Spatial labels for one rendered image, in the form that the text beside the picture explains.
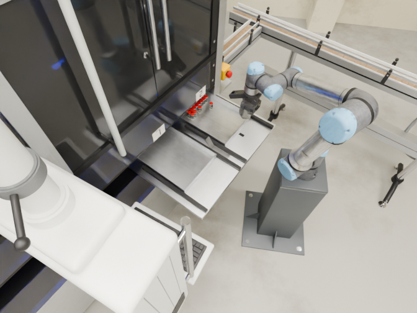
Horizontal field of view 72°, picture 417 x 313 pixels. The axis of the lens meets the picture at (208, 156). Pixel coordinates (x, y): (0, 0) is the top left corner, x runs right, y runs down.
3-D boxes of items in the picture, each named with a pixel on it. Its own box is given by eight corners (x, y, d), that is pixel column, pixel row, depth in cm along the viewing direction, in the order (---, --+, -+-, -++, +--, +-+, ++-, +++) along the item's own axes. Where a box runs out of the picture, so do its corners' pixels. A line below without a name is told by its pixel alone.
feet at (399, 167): (375, 204, 235) (385, 197, 224) (393, 163, 259) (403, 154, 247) (385, 210, 233) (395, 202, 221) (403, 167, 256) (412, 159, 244)
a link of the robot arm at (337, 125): (307, 171, 148) (381, 116, 98) (285, 185, 143) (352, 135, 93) (292, 153, 151) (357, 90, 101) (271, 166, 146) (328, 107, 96)
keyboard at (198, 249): (118, 231, 135) (116, 229, 133) (136, 207, 142) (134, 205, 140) (192, 275, 126) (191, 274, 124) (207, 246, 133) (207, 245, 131)
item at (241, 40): (207, 90, 183) (208, 71, 170) (188, 80, 188) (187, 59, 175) (262, 39, 215) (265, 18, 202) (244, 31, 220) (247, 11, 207)
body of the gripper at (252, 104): (252, 116, 149) (255, 99, 139) (238, 108, 152) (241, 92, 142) (259, 107, 153) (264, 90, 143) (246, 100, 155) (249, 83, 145)
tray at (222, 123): (175, 118, 165) (175, 113, 162) (203, 92, 177) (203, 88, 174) (224, 148, 155) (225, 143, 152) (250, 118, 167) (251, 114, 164)
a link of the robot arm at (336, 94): (396, 90, 101) (291, 59, 135) (376, 104, 97) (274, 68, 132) (389, 118, 108) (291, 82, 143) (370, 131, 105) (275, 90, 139)
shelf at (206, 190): (126, 166, 149) (126, 164, 147) (207, 90, 181) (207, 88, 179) (201, 220, 134) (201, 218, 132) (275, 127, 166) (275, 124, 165)
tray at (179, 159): (133, 158, 149) (131, 154, 146) (166, 127, 161) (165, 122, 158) (184, 194, 139) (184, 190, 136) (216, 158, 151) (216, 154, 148)
